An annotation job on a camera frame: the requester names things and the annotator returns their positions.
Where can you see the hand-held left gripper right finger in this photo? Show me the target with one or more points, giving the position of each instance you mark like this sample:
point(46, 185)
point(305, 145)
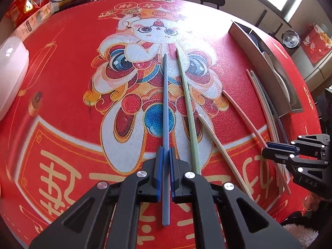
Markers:
point(172, 181)

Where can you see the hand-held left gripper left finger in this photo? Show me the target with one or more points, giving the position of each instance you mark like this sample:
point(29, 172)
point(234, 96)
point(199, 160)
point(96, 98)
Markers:
point(159, 173)

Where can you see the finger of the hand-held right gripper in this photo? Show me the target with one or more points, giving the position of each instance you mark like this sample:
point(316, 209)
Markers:
point(275, 154)
point(280, 145)

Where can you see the green chopstick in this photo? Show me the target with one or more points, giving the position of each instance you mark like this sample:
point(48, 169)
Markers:
point(187, 103)
point(275, 127)

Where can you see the cream chopstick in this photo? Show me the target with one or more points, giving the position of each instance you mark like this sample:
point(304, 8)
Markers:
point(271, 127)
point(220, 147)

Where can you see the pink chopstick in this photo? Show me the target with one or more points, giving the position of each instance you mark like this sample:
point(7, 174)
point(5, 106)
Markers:
point(242, 114)

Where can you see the cream spoon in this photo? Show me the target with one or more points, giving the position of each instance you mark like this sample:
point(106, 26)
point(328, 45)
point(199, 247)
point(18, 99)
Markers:
point(281, 83)

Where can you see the metal utensil tray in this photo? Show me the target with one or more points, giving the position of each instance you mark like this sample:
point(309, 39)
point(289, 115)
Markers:
point(254, 54)

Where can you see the grey-blue spoon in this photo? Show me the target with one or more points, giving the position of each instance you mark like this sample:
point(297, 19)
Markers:
point(253, 40)

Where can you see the white fluffy cloth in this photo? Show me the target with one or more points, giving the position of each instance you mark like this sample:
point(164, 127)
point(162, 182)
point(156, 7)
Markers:
point(300, 234)

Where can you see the red gift box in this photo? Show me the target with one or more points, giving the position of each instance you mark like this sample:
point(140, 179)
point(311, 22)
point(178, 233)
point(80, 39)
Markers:
point(315, 46)

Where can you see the black metal rack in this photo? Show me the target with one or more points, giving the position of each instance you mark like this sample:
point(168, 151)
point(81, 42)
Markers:
point(263, 18)

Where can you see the red printed tablecloth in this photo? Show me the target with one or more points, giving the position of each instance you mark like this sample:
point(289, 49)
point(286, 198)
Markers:
point(64, 83)

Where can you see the white dome container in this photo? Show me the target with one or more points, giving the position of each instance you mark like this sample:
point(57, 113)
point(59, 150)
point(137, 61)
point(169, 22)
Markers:
point(10, 70)

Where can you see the red snack packet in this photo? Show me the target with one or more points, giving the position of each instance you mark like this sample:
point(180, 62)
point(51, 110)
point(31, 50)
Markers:
point(23, 5)

